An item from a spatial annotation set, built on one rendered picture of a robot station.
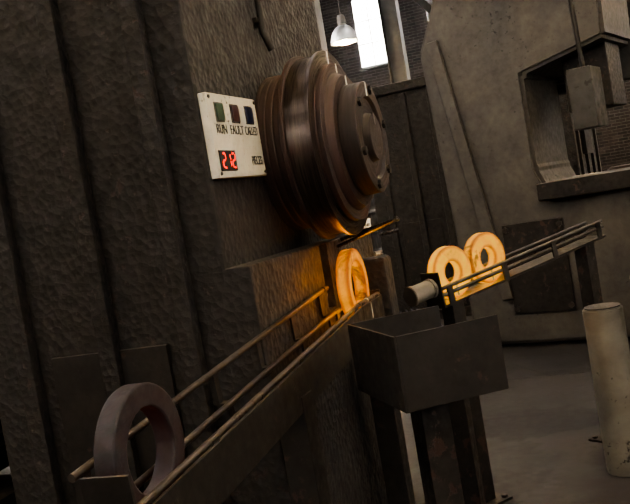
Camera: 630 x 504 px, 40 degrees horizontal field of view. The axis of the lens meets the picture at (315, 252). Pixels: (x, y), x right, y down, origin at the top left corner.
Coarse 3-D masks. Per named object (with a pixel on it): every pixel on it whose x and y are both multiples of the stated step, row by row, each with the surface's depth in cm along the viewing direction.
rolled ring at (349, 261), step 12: (348, 252) 217; (336, 264) 215; (348, 264) 214; (360, 264) 224; (336, 276) 213; (348, 276) 212; (360, 276) 226; (348, 288) 212; (360, 288) 226; (348, 300) 212; (360, 300) 225
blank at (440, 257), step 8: (440, 248) 256; (448, 248) 256; (456, 248) 257; (432, 256) 254; (440, 256) 253; (448, 256) 255; (456, 256) 257; (464, 256) 259; (432, 264) 253; (440, 264) 253; (456, 264) 258; (464, 264) 259; (432, 272) 252; (440, 272) 253; (456, 272) 260; (464, 272) 259; (440, 280) 253; (464, 288) 258; (456, 296) 256
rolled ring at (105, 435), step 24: (144, 384) 119; (120, 408) 113; (144, 408) 122; (168, 408) 124; (96, 432) 112; (120, 432) 112; (168, 432) 125; (96, 456) 111; (120, 456) 111; (168, 456) 124
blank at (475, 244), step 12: (468, 240) 264; (480, 240) 264; (492, 240) 267; (468, 252) 261; (480, 252) 263; (492, 252) 268; (504, 252) 270; (480, 264) 263; (492, 264) 267; (480, 276) 263; (492, 276) 266
